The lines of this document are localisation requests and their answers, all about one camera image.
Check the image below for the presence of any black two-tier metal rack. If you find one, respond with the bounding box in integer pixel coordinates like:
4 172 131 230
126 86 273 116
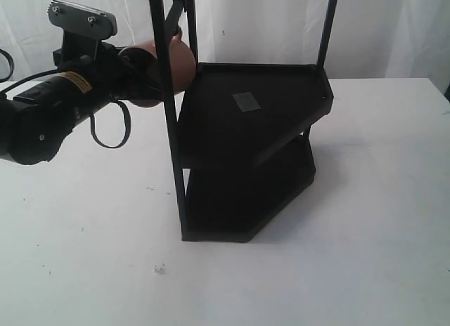
148 0 338 243

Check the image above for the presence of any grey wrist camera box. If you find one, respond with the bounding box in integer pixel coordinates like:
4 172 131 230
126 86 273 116
47 0 117 63

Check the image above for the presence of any pink ceramic mug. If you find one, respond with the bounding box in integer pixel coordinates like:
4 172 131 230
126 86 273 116
120 27 196 108

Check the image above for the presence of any white backdrop curtain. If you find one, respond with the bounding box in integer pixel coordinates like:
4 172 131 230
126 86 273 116
1 0 449 89

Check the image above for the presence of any black looped cable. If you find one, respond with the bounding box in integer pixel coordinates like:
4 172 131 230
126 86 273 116
89 100 132 150

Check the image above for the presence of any grey square sticker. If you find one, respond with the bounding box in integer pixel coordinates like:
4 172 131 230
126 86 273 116
232 92 261 112

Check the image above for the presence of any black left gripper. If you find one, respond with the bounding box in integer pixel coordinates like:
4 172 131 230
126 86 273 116
53 44 163 105

